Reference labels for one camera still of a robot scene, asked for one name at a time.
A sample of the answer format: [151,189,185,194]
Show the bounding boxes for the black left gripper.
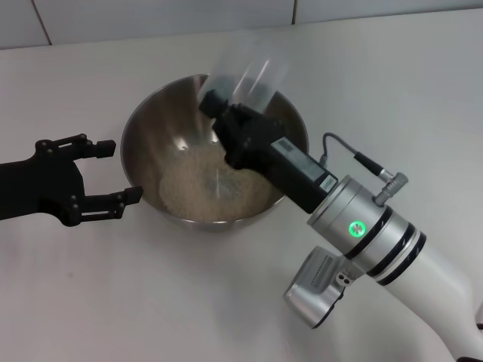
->
[0,133,144,228]

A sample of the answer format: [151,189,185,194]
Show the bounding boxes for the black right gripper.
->
[198,72,340,215]

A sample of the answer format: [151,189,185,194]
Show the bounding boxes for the clear plastic cup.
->
[205,28,294,118]

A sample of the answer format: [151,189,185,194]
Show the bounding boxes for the stainless steel mixing bowl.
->
[120,72,311,233]

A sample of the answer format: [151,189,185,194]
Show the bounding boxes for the white rice pile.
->
[157,142,283,223]

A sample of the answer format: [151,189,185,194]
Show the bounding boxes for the right wrist connector cable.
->
[318,131,411,207]

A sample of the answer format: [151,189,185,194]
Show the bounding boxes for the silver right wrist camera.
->
[282,245,356,330]

